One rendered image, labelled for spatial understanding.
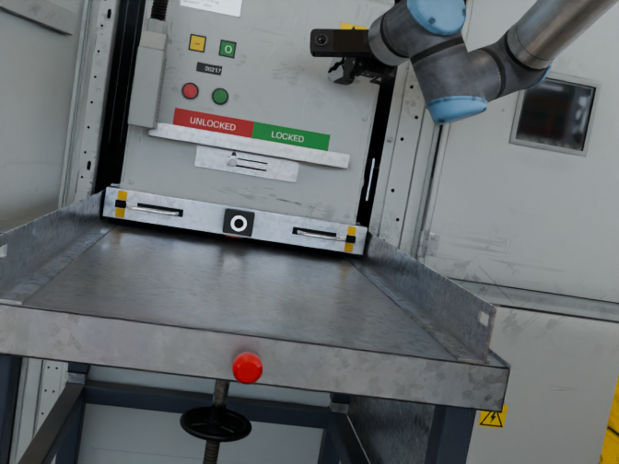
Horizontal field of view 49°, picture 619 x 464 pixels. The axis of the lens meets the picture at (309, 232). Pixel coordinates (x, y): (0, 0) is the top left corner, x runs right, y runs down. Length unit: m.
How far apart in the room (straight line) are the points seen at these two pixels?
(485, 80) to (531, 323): 0.65
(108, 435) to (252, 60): 0.84
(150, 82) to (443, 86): 0.53
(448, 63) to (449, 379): 0.52
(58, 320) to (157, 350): 0.11
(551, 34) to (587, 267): 0.67
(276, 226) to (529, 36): 0.61
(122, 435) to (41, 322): 0.80
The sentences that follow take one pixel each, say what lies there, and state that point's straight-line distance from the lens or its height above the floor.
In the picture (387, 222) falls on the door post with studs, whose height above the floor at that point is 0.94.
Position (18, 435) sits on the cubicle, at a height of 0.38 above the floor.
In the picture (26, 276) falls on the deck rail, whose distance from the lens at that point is 0.90.
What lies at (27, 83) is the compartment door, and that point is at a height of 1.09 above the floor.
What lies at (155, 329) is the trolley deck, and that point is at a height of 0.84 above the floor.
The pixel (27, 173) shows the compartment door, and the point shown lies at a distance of 1.35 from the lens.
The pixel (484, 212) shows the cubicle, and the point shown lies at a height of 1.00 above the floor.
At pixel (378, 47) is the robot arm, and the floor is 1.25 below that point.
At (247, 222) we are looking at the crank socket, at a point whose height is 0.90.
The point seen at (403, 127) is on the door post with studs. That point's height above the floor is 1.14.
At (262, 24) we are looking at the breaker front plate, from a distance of 1.43.
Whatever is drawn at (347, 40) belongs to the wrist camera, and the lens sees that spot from 1.27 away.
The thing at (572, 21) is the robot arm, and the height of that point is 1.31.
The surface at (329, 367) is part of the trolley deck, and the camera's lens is 0.79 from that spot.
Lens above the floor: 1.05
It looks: 6 degrees down
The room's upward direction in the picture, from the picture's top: 10 degrees clockwise
